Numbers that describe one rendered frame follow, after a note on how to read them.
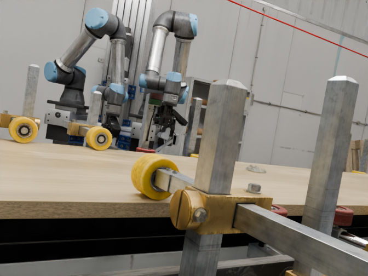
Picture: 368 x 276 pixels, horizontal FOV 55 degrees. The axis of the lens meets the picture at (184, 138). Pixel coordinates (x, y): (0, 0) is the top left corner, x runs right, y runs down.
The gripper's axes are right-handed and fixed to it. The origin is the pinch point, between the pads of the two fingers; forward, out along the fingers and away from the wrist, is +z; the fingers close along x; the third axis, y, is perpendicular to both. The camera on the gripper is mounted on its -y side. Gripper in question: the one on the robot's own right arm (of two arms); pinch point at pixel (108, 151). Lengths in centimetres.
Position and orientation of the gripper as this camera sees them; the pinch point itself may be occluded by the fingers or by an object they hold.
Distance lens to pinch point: 190.7
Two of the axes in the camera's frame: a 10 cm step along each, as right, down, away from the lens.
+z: -1.6, 9.9, 0.5
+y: -5.2, -1.3, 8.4
